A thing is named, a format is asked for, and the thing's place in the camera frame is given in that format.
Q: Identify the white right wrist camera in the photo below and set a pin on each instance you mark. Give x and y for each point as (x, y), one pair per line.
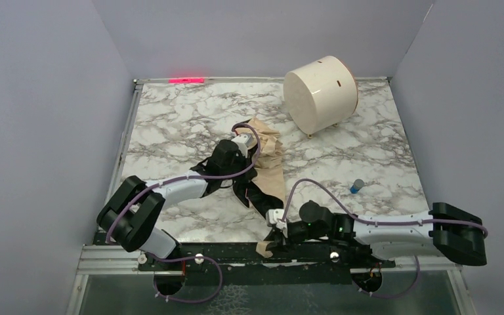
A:
(274, 219)

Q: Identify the pink tape strip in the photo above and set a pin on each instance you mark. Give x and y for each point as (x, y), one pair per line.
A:
(187, 80)

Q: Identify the cream cylindrical umbrella stand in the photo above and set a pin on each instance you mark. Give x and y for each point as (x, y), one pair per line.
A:
(320, 94)

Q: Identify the beige folding umbrella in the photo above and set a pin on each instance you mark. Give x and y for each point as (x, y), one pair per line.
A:
(267, 190)

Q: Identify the small blue capped bottle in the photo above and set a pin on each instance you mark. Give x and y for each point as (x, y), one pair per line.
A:
(357, 185)

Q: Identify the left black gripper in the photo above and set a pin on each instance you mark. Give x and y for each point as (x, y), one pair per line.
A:
(243, 185)

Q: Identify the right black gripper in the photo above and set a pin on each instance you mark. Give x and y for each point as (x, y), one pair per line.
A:
(281, 232)

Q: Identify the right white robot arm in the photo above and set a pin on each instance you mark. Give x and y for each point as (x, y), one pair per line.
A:
(444, 231)

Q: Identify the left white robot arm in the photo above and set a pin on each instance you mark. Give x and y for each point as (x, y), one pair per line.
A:
(129, 217)

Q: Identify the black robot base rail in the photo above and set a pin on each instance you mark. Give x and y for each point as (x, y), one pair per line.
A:
(313, 262)

